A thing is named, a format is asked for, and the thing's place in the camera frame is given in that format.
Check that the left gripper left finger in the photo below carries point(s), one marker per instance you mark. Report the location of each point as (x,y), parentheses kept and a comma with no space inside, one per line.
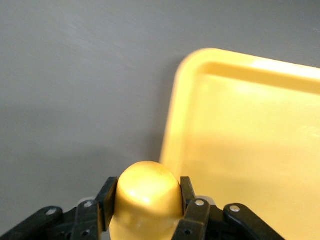
(82,220)

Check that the yellow potato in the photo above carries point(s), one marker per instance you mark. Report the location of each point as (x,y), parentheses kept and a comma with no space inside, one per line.
(147,190)

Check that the yellow plastic tray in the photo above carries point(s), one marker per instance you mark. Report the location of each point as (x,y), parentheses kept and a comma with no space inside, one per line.
(250,137)

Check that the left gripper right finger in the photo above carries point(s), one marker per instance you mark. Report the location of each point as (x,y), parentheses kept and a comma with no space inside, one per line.
(200,220)

